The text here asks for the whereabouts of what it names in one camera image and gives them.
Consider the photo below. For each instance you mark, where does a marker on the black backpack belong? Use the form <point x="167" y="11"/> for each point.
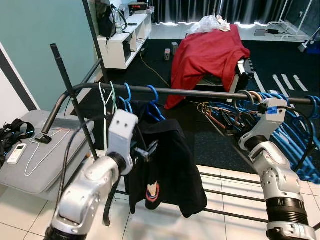
<point x="105" y="20"/>

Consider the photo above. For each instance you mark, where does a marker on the white plastic bag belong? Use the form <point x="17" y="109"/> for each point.
<point x="207" y="24"/>

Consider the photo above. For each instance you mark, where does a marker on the grey ottoman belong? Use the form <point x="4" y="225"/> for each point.
<point x="45" y="165"/>

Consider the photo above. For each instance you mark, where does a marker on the black metal clothes rack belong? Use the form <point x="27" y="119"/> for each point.
<point x="200" y="93"/>

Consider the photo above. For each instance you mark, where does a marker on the red blanket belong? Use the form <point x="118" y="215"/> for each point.
<point x="205" y="55"/>

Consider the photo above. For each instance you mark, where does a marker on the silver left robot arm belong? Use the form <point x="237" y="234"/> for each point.
<point x="82" y="195"/>

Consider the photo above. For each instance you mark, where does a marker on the white remote control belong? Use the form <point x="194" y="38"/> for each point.
<point x="16" y="153"/>

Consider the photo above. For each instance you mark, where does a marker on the orange plastic hanger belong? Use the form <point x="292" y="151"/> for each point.
<point x="216" y="121"/>

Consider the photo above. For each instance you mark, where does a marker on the white shelf unit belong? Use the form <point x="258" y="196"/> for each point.
<point x="112" y="52"/>

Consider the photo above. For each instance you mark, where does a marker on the black digital clock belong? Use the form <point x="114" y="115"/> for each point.
<point x="138" y="7"/>

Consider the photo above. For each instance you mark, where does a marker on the black curtain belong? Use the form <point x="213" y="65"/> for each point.
<point x="225" y="10"/>

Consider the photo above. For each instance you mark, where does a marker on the black chair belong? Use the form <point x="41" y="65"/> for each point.
<point x="244" y="70"/>

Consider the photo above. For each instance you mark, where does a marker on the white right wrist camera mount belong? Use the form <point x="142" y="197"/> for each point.
<point x="267" y="120"/>

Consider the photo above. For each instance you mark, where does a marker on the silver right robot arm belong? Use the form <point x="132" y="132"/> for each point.
<point x="277" y="180"/>

